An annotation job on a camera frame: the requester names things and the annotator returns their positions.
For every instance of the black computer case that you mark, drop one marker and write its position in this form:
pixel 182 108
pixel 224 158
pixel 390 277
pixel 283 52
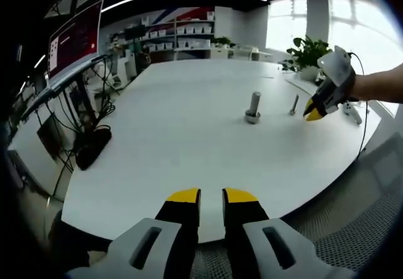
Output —
pixel 52 137

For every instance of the grey standing desk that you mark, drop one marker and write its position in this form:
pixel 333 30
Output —
pixel 63 85

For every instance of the large threaded stud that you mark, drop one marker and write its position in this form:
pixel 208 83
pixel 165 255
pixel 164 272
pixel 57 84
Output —
pixel 255 101

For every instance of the thin threaded stud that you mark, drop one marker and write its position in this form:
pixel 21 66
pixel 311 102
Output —
pixel 295 102

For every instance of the white box appliance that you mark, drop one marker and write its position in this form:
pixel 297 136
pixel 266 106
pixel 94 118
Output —
pixel 124 71

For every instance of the row of white storage bins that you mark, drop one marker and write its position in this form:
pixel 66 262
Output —
pixel 192 31

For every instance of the black screen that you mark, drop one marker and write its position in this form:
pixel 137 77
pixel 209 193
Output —
pixel 134 32

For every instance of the grey mesh chair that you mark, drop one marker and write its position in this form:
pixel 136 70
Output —
pixel 346 222

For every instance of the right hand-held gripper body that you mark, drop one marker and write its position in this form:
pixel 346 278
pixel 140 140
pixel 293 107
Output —
pixel 337 66

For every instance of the white shelving unit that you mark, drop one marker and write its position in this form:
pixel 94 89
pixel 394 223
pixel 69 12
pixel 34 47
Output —
pixel 185 38

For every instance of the low white cabinet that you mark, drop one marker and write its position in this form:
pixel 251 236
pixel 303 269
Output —
pixel 242 53

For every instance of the small green plant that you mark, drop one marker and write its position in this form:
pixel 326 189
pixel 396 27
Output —
pixel 222 41

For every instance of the large dark-rimmed washer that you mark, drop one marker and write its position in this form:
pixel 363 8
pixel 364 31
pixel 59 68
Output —
pixel 253 118
pixel 249 113

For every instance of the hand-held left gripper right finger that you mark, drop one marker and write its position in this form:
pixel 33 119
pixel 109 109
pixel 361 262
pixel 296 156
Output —
pixel 277 247

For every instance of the bright window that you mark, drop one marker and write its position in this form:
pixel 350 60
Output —
pixel 355 24

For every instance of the large potted plant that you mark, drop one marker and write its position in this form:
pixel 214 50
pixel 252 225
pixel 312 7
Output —
pixel 310 53

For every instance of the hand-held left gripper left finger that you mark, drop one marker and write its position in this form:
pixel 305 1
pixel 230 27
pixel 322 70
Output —
pixel 148 244

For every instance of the red screen monitor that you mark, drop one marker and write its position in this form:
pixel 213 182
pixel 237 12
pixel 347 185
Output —
pixel 75 41

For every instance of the grey game controller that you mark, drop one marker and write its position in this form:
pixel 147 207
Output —
pixel 352 113

